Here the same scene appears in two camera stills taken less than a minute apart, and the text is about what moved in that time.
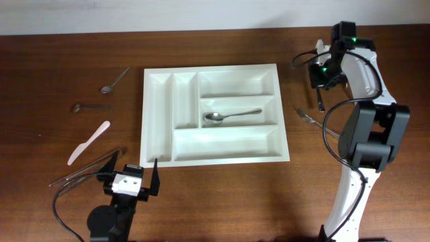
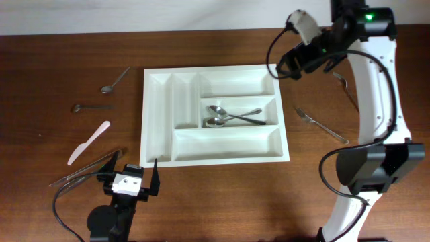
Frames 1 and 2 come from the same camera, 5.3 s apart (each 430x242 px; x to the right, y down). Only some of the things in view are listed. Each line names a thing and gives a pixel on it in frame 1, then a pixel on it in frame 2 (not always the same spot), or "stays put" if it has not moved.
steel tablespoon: x=321 y=106 -> x=220 y=111
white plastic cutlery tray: x=212 y=115 stays put
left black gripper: x=142 y=193 stays put
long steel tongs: x=70 y=179 stays put
